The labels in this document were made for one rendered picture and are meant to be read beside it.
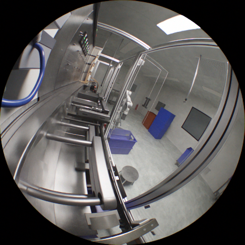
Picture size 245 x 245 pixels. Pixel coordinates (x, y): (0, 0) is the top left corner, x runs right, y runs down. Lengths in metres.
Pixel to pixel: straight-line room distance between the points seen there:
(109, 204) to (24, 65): 0.29
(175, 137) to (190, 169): 4.28
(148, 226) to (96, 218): 0.17
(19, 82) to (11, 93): 0.03
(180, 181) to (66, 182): 0.51
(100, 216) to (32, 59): 0.31
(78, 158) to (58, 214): 0.36
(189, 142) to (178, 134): 0.75
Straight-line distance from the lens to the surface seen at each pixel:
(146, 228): 0.32
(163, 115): 3.52
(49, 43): 0.22
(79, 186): 0.48
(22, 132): 0.23
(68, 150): 0.59
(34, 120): 0.26
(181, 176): 0.37
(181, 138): 4.46
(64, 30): 0.41
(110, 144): 1.59
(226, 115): 0.35
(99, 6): 0.61
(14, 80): 0.23
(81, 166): 0.50
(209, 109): 4.38
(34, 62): 0.19
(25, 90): 0.26
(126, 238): 0.29
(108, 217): 0.20
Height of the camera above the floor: 1.29
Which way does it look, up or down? 22 degrees down
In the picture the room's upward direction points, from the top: 25 degrees clockwise
